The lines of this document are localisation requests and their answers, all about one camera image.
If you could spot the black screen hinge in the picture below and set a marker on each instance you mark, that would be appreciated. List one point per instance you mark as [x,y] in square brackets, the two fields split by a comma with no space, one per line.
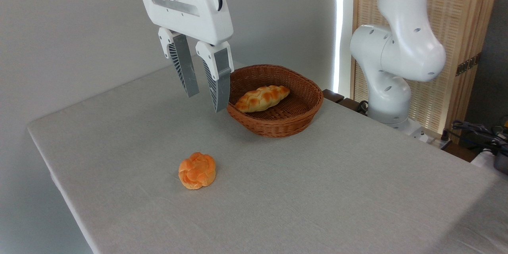
[468,64]

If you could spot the brown wicker basket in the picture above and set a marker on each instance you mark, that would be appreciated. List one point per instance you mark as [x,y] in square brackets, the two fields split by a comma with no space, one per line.
[293,115]

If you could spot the grey tablecloth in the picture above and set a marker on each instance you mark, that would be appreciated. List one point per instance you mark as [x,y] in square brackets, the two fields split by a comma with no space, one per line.
[317,190]

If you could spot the dark wooden side table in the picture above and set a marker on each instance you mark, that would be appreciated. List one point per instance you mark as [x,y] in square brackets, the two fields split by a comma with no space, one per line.
[337,98]

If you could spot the long braided bread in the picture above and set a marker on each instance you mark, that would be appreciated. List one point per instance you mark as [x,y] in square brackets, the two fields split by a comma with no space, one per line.
[262,98]

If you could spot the round orange bread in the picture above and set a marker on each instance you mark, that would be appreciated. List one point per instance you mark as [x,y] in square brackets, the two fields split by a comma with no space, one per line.
[197,170]

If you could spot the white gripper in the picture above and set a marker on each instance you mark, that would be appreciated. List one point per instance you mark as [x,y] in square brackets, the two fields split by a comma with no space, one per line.
[198,16]

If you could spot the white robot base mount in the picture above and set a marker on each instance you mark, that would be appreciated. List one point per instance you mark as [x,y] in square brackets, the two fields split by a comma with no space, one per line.
[412,130]

